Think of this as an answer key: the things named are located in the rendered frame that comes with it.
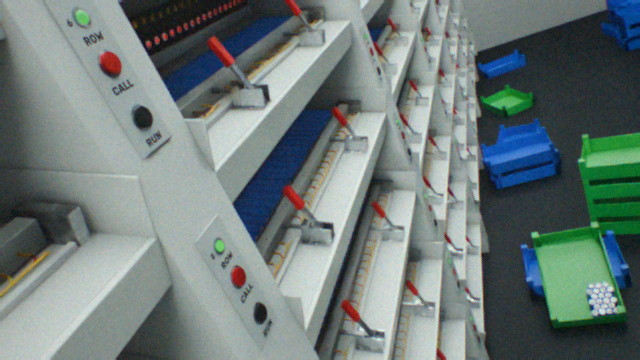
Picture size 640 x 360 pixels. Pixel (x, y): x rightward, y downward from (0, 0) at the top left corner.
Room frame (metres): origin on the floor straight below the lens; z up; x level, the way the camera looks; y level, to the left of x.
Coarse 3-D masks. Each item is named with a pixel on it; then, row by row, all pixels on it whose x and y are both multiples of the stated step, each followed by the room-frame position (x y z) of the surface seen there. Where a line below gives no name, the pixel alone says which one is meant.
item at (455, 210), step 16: (448, 176) 1.59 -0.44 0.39; (464, 176) 1.58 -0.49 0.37; (448, 192) 1.53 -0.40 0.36; (464, 192) 1.52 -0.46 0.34; (448, 208) 1.42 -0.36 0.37; (464, 208) 1.42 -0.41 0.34; (448, 224) 1.34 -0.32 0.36; (464, 224) 1.33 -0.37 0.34; (448, 240) 1.19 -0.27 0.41; (464, 240) 1.26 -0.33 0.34; (464, 256) 1.18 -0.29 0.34; (464, 272) 1.12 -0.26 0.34; (464, 288) 1.04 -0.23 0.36
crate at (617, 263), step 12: (612, 240) 1.30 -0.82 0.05; (528, 252) 1.42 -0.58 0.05; (612, 252) 1.30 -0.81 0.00; (528, 264) 1.42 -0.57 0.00; (612, 264) 1.25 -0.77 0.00; (624, 264) 1.15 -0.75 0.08; (528, 276) 1.35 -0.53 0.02; (540, 276) 1.34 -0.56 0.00; (624, 276) 1.14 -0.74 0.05; (528, 288) 1.26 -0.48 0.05; (540, 288) 1.25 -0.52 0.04
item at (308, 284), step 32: (320, 96) 1.01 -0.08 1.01; (352, 96) 0.98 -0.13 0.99; (384, 96) 0.95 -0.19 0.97; (384, 128) 0.93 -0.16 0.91; (352, 160) 0.77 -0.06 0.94; (352, 192) 0.67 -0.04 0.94; (352, 224) 0.63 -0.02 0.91; (320, 256) 0.53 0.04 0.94; (288, 288) 0.48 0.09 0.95; (320, 288) 0.47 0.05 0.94; (320, 320) 0.46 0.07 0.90
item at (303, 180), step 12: (336, 120) 0.89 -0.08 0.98; (324, 132) 0.84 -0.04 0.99; (336, 132) 0.87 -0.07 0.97; (324, 144) 0.79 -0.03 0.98; (312, 156) 0.76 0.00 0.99; (324, 156) 0.78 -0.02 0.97; (312, 168) 0.72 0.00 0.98; (300, 180) 0.68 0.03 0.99; (312, 180) 0.70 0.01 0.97; (300, 192) 0.66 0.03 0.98; (288, 204) 0.62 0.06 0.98; (276, 216) 0.60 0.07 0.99; (288, 216) 0.60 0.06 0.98; (276, 228) 0.57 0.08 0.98; (264, 240) 0.55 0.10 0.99; (276, 240) 0.56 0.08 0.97; (264, 252) 0.52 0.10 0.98; (276, 252) 0.54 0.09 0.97
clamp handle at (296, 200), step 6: (288, 186) 0.57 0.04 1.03; (288, 192) 0.56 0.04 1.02; (294, 192) 0.57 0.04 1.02; (288, 198) 0.57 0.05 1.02; (294, 198) 0.56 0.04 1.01; (300, 198) 0.57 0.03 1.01; (294, 204) 0.56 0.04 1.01; (300, 204) 0.56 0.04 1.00; (300, 210) 0.56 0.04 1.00; (306, 210) 0.56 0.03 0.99; (306, 216) 0.56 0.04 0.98; (312, 216) 0.56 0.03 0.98; (312, 222) 0.56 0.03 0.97; (318, 222) 0.56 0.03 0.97; (312, 228) 0.56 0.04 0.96; (318, 228) 0.56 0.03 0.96
